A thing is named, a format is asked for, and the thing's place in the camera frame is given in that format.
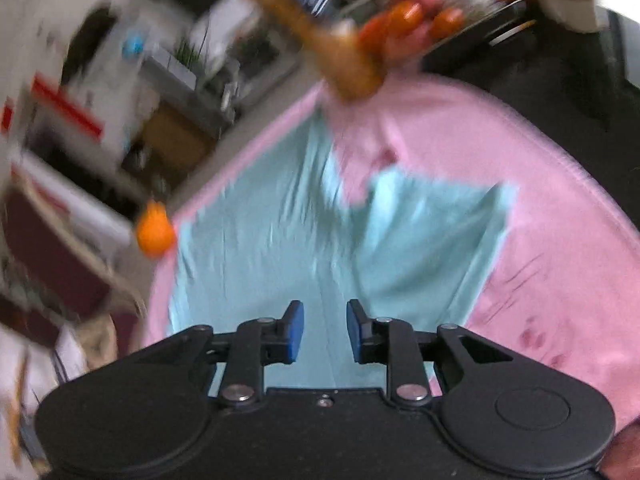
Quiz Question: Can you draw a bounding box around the green potted plant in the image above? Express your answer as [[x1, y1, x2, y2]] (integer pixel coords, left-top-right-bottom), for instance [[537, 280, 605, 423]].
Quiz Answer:
[[172, 25, 211, 73]]

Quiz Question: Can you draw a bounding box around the wooden cabinet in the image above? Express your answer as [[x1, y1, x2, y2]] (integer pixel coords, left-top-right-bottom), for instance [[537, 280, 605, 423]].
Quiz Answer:
[[120, 100, 216, 196]]

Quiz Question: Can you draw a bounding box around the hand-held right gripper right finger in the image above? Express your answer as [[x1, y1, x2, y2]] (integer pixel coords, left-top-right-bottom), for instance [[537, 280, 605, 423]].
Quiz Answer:
[[346, 299, 541, 407]]

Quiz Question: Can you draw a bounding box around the maroon chair with gold frame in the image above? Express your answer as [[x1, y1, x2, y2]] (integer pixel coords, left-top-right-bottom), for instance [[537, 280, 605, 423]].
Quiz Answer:
[[0, 160, 151, 351]]

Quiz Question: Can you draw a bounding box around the small blue wall ornament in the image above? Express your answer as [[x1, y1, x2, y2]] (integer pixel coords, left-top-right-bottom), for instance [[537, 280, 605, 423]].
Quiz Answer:
[[122, 30, 146, 56]]

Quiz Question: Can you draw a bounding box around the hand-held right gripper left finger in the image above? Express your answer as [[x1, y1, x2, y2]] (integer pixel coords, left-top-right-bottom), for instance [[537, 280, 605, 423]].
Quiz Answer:
[[150, 300, 305, 407]]

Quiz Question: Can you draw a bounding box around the orange juice bottle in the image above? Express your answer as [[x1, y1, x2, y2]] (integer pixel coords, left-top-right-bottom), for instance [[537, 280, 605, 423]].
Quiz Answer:
[[227, 0, 388, 102]]

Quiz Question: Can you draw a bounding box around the white red-striped cabinet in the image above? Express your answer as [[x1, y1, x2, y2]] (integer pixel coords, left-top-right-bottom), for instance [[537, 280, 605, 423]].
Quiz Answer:
[[0, 72, 136, 241]]

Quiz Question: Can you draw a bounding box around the tall grey cabinet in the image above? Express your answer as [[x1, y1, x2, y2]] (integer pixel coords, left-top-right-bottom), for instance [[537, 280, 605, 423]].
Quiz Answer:
[[145, 55, 236, 126]]

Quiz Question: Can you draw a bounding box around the tray of assorted fruit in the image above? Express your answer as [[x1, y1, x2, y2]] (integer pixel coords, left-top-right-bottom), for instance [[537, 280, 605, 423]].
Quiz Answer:
[[357, 0, 526, 46]]

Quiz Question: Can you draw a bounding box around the metal fruit tray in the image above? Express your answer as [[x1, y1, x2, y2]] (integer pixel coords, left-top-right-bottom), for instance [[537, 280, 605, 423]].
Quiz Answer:
[[420, 0, 538, 68]]

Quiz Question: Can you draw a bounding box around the teal t-shirt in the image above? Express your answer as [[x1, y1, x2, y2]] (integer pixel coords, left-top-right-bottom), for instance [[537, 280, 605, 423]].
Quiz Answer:
[[167, 110, 518, 396]]

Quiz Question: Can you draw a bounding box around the knobbly orange citrus fruit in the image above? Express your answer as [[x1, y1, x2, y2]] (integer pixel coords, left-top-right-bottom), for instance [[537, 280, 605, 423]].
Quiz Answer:
[[136, 200, 177, 260]]

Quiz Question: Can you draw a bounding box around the pink printed blanket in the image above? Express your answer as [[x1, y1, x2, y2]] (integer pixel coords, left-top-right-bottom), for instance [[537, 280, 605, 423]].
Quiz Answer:
[[145, 72, 640, 436]]

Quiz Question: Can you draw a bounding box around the metal media shelf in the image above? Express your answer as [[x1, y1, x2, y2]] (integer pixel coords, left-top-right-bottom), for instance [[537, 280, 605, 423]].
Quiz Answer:
[[200, 10, 301, 111]]

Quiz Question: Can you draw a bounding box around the pink apple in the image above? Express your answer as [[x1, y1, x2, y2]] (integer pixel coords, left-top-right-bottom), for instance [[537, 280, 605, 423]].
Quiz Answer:
[[380, 25, 436, 67]]

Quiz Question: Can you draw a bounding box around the white cloth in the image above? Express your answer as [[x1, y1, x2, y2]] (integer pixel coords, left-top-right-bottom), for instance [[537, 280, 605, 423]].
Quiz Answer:
[[0, 320, 91, 461]]

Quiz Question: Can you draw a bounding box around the dark wall decoration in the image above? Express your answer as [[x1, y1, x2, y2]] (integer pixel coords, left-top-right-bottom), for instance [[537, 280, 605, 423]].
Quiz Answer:
[[60, 2, 123, 86]]

